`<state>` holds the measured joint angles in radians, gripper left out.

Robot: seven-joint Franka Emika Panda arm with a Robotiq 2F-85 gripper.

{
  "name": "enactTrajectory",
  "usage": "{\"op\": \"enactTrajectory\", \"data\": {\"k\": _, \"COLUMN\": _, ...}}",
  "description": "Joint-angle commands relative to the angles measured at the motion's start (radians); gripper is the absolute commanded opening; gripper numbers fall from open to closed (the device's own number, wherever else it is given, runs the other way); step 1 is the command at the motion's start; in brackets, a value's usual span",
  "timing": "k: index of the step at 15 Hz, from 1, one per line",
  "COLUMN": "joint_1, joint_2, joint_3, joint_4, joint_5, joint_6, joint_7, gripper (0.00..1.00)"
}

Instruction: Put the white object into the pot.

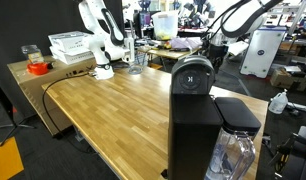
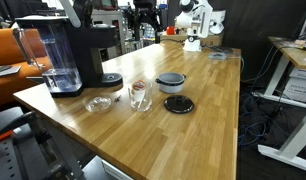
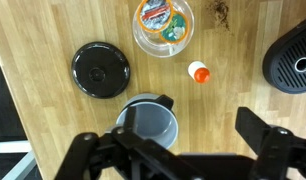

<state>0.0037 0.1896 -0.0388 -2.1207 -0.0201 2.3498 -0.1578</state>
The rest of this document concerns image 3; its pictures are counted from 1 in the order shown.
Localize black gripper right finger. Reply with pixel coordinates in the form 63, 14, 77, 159
235, 106, 306, 180

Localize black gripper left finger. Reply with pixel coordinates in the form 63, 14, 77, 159
54, 105, 194, 180

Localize white bottle orange cap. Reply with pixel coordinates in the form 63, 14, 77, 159
187, 60, 212, 85

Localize black round pot lid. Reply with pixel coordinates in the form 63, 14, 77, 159
71, 41, 132, 100

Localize black coffee machine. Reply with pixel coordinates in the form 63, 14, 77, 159
261, 14, 306, 95

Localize clear glass bowl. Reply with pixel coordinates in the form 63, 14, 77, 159
132, 0, 196, 59

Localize coffee pod green foil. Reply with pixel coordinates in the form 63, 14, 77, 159
158, 11, 190, 46

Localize spilled coffee grounds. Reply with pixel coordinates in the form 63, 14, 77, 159
206, 0, 233, 32

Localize white table frame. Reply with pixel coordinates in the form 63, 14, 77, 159
0, 139, 38, 180

